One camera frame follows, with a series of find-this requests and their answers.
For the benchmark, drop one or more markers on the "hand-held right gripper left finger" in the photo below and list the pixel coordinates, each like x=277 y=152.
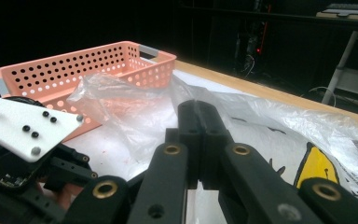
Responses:
x=192 y=140

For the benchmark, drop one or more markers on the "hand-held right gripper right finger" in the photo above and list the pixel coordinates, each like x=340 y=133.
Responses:
x=214 y=140

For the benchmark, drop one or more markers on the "clear smiley plastic bag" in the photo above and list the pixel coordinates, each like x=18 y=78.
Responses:
x=261 y=124

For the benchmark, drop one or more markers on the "pink perforated plastic basket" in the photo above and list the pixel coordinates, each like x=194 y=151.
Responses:
x=59 y=74

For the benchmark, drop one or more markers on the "white board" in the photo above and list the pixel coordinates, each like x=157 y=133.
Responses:
x=105 y=155

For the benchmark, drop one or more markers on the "dark equipment with red light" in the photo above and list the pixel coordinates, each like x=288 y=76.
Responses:
x=254 y=43

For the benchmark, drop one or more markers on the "white frame desk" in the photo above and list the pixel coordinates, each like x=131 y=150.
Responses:
x=338 y=68

